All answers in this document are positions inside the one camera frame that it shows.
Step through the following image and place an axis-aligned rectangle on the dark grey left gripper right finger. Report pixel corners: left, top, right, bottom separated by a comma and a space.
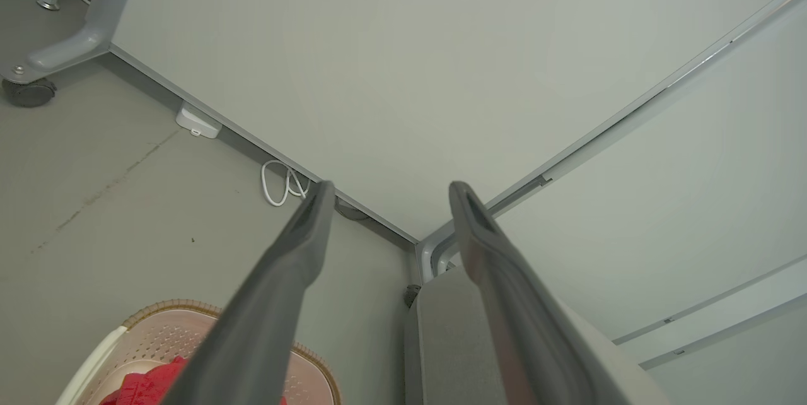
448, 181, 634, 405

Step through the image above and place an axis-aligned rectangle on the wide white partition panel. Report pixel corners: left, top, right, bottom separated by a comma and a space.
108, 0, 807, 245

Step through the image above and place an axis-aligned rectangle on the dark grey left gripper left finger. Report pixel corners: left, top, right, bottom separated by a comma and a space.
161, 180, 336, 405

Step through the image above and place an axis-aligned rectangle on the grey partition foot with caster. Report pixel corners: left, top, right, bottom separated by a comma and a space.
0, 0, 137, 85

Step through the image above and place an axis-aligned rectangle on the white power adapter box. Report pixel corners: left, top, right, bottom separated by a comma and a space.
175, 102, 223, 139

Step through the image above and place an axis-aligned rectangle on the red jersey with white trim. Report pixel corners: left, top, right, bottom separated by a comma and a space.
101, 356, 190, 405

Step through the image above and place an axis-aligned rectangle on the grey fabric sofa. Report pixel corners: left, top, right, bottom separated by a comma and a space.
403, 265, 670, 405

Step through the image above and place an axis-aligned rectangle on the white coiled cable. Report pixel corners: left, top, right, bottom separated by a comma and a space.
261, 160, 311, 207

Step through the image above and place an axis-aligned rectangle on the cream perforated laundry basket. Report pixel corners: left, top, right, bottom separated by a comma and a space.
57, 299, 341, 405

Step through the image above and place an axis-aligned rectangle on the narrow white partition panel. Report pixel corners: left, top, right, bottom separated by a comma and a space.
419, 0, 807, 371

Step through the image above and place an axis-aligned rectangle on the black cable under partition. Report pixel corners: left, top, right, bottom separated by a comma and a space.
334, 198, 373, 221

